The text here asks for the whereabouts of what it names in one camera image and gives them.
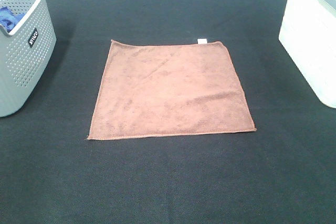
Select grey perforated laundry basket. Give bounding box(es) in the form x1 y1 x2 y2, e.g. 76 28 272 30
1 0 56 117

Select black fabric table cover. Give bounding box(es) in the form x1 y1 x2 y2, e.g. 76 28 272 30
1 0 335 223

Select brown microfiber towel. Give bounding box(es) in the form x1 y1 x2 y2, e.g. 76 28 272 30
88 40 256 140

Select white plastic basket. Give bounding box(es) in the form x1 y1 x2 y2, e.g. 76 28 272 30
279 0 335 108

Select blue cloth in basket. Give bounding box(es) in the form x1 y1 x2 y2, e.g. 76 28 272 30
1 7 24 33

